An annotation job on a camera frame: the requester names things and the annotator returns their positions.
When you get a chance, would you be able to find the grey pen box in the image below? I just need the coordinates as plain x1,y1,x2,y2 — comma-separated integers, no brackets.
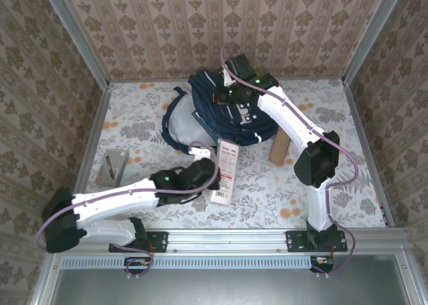
94,148,130,187

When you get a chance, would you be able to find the aluminium side rail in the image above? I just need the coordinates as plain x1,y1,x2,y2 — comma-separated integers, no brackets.
342,80,395,227
63,82,111,229

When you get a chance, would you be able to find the navy blue backpack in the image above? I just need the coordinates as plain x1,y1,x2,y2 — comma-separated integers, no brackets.
161,69,280,154

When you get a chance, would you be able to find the aluminium frame post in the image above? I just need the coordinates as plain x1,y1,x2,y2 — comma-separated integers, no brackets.
341,0,407,85
39,0,110,90

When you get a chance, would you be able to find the black cable connector mount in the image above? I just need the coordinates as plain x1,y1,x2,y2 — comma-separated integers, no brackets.
310,255,335,274
124,256,152,275

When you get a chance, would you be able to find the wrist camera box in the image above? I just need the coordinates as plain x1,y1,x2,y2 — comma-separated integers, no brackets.
221,67,235,88
188,145,213,160

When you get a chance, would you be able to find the grey metal panel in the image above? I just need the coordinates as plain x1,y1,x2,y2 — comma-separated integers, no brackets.
51,268,411,305

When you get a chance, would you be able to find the aluminium mounting rail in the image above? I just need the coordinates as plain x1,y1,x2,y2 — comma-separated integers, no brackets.
49,227,411,254

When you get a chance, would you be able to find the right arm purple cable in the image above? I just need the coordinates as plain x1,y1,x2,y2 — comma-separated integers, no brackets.
220,43,360,278

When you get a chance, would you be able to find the white red pen package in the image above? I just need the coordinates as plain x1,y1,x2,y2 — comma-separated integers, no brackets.
204,138,241,206

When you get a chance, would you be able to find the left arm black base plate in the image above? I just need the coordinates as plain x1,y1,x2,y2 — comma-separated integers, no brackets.
108,231,168,253

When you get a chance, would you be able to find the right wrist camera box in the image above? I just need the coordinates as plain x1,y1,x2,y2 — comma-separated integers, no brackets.
221,67,235,88

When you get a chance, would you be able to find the slotted grey cable duct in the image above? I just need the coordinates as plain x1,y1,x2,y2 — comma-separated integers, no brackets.
62,255,317,270

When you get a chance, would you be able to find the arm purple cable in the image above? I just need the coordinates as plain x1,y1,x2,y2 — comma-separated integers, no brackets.
35,144,223,281
220,43,360,278

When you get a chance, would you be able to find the brown cardboard tube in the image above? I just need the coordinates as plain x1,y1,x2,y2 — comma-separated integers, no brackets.
269,130,292,167

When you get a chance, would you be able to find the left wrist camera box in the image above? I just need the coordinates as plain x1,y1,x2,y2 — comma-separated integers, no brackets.
188,145,213,160

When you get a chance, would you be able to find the floral tablecloth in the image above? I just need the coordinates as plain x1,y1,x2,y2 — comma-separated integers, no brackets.
76,79,389,229

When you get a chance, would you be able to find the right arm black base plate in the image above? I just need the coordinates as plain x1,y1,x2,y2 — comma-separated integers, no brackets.
286,230,348,253

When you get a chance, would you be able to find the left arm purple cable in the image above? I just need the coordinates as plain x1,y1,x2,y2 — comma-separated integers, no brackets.
35,144,223,281

